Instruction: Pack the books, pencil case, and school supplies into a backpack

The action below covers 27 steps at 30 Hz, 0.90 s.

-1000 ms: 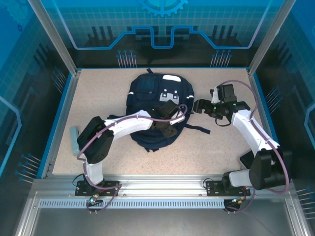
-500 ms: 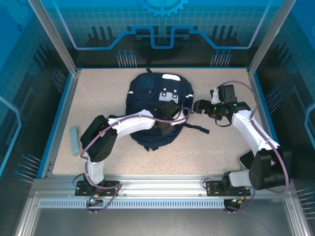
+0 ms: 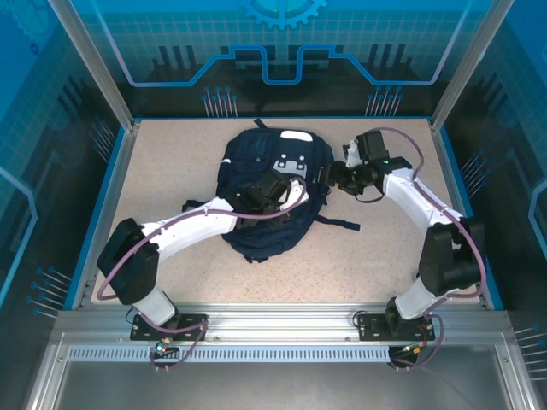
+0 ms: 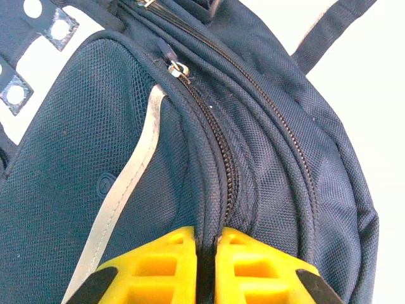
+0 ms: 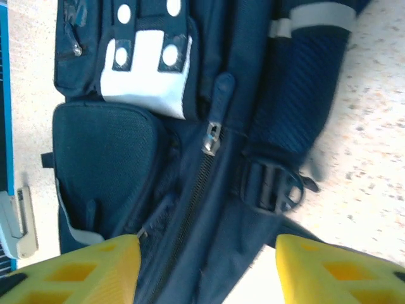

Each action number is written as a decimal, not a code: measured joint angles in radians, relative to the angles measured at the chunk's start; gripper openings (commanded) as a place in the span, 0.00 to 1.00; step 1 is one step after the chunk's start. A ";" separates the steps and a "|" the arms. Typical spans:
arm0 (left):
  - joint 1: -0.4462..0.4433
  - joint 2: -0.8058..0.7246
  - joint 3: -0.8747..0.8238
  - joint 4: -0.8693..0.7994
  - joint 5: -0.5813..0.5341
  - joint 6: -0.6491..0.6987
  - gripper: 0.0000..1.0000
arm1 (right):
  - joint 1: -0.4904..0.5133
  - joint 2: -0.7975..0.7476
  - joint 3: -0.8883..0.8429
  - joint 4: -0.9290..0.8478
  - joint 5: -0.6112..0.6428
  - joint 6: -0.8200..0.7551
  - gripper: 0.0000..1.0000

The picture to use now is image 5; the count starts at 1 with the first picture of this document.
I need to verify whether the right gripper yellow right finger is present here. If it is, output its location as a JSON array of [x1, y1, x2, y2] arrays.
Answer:
[[275, 234, 405, 304]]

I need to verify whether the navy blue backpack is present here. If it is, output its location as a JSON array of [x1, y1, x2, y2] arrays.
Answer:
[[40, 0, 374, 304]]

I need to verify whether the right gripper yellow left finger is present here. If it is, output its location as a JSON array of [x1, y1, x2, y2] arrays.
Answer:
[[0, 234, 142, 304]]

